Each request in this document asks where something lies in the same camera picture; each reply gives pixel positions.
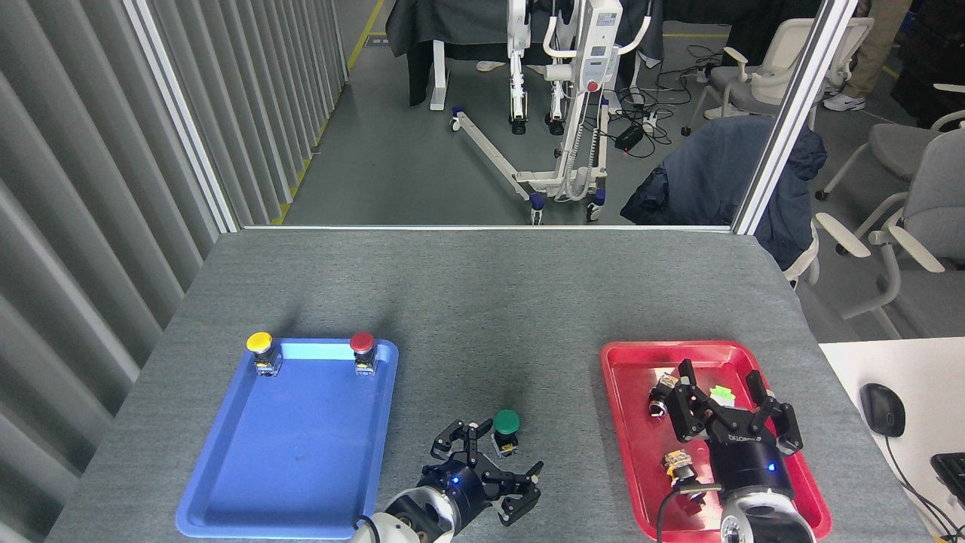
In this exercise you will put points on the red plastic tray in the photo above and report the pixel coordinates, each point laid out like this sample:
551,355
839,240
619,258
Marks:
641,452

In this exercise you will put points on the black table cloth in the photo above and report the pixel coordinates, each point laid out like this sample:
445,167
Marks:
452,26

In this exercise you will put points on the yellow push button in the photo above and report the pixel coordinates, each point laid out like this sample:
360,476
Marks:
261,347

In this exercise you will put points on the dark blue jacket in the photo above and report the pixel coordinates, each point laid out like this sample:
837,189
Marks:
701,173

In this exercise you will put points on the person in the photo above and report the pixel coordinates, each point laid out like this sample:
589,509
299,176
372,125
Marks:
874,45

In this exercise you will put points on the white humanoid robot legs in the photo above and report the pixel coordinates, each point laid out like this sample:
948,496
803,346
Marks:
517,68

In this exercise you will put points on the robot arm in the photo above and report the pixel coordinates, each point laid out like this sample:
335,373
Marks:
765,520
407,520

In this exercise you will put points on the black computer mouse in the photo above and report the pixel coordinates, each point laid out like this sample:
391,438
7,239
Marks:
882,409

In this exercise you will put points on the white grey office chair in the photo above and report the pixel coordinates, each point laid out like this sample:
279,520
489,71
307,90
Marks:
761,75
935,249
901,147

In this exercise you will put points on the white desk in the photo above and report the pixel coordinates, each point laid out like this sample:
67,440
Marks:
920,369

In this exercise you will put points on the black knob switch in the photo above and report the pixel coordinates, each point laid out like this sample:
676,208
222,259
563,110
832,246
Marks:
660,396

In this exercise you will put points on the black keyboard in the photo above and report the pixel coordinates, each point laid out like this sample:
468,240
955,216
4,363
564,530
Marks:
951,477

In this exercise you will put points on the white wheeled lift stand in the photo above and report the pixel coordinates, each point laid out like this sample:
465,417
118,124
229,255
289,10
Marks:
580,113

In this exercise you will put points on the green push button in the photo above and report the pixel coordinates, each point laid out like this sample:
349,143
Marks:
506,424

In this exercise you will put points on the silver frame post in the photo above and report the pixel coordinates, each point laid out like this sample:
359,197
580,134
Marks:
791,113

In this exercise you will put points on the white chair under jacket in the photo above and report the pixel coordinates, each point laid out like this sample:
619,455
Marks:
805,264

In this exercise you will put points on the silver table edge rail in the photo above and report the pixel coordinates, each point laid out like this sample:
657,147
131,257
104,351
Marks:
482,227

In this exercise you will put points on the blue plastic tray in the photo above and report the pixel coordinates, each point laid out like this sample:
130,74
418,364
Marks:
286,445

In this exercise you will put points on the yellow black switch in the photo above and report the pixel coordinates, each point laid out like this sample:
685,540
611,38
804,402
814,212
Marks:
678,466

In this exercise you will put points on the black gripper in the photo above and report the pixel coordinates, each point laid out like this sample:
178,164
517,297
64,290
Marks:
754,464
464,490

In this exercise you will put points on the red push button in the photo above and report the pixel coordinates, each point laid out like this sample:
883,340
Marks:
363,348

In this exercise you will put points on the black power adapter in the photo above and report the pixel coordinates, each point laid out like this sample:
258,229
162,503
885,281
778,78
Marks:
629,136

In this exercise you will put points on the green white switch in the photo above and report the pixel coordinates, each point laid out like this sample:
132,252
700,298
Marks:
724,393

